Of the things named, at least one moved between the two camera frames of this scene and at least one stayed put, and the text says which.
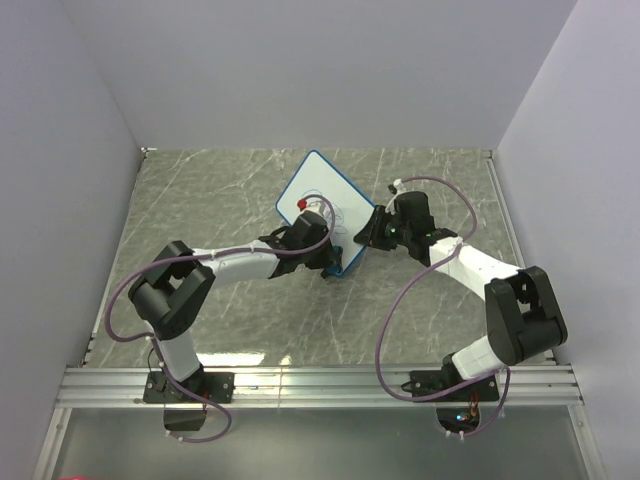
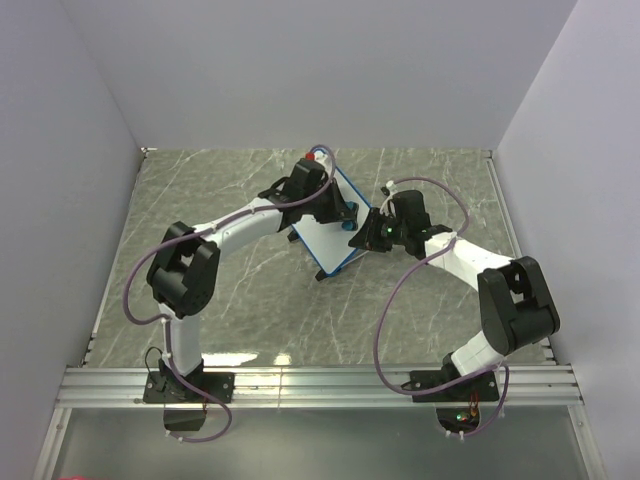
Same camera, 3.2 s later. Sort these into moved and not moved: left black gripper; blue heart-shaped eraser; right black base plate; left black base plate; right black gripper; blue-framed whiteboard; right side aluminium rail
Moved: blue heart-shaped eraser; blue-framed whiteboard; left black gripper
Not moved: right black gripper; right side aluminium rail; right black base plate; left black base plate
